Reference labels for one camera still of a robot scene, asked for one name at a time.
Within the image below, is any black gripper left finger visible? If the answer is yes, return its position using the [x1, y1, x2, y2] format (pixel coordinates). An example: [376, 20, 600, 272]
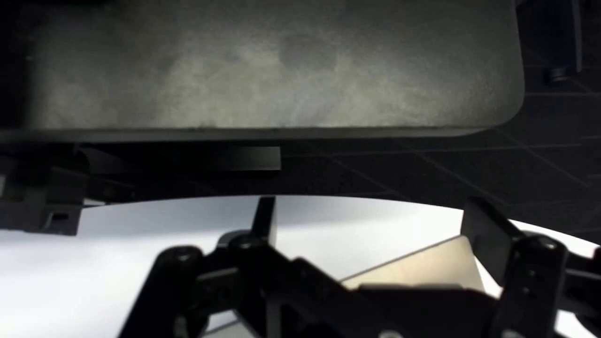
[119, 195, 344, 338]

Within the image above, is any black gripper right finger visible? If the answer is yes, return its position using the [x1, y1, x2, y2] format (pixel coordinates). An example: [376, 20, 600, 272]
[461, 197, 601, 338]

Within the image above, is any wooden shape sorter cube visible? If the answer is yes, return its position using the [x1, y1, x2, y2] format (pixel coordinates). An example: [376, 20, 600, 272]
[205, 234, 504, 338]

